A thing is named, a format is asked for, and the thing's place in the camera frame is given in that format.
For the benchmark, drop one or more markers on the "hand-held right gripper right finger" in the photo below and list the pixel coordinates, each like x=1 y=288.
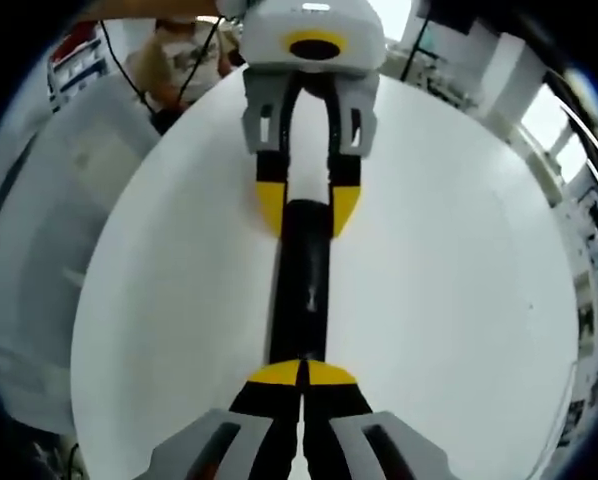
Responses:
x=339 y=400

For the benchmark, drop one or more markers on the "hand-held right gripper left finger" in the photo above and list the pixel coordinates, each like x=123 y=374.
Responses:
x=259 y=400

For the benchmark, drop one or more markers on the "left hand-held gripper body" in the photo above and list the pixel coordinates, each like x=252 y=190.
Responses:
x=269 y=30

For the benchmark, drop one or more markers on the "black remote control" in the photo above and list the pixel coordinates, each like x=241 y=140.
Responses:
x=301 y=270

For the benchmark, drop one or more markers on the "cluttered workbench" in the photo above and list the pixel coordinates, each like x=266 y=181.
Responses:
x=444 y=75

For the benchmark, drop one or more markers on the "black monitor on stand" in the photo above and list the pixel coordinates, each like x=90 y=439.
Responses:
x=414 y=45

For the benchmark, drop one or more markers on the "storage shelf rack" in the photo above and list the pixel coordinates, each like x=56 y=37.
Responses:
x=76 y=65

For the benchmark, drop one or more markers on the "white ceiling light strip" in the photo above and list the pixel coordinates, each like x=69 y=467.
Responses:
x=591 y=135

